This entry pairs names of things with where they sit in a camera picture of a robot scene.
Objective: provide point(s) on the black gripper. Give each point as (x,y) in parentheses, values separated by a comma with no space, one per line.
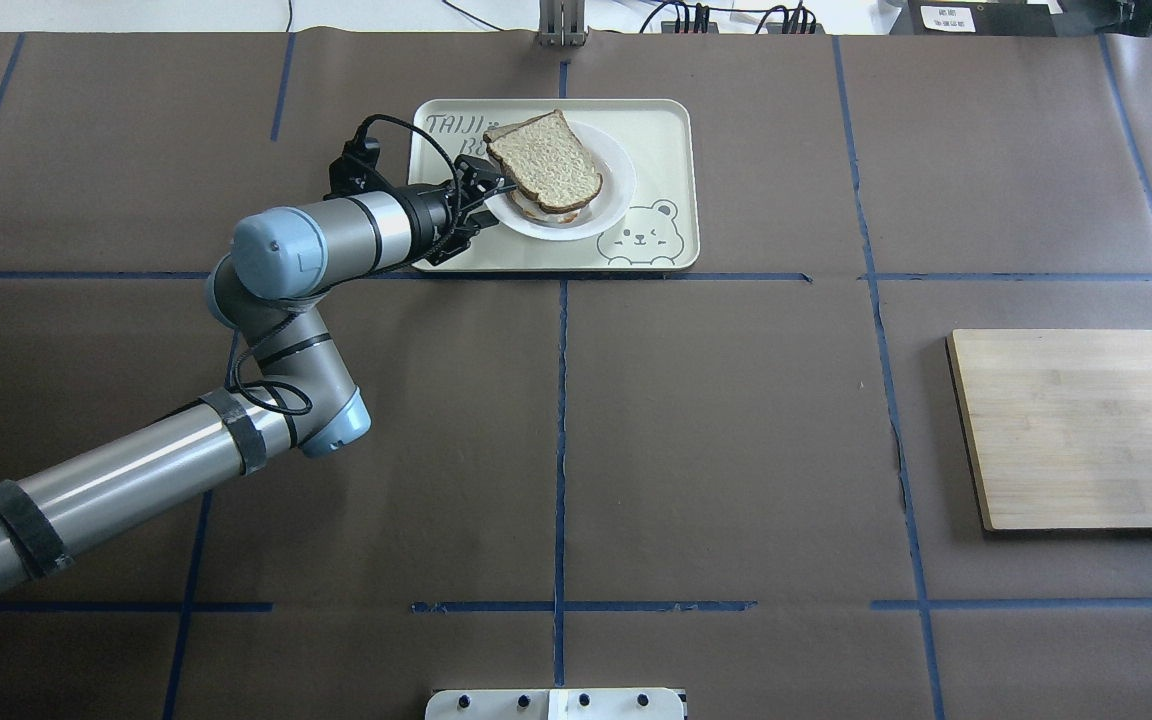
(430,220)

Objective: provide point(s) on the wooden cutting board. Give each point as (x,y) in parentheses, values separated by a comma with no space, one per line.
(1058,424)

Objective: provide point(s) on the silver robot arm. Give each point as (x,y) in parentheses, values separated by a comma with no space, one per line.
(286,386)

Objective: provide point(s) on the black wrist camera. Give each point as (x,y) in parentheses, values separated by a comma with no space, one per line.
(354,171)

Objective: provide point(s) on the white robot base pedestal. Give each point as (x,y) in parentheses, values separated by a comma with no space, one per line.
(559,703)

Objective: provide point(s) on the aluminium frame post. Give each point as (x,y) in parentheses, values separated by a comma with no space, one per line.
(562,23)

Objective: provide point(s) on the white round plate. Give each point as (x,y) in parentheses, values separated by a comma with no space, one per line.
(607,209)

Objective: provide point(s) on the black power strip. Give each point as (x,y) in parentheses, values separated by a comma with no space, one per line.
(718,23)

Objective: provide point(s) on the black box with label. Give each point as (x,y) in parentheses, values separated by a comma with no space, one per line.
(973,18)

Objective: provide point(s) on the cream bear tray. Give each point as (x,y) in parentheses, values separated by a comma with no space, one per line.
(659,232)

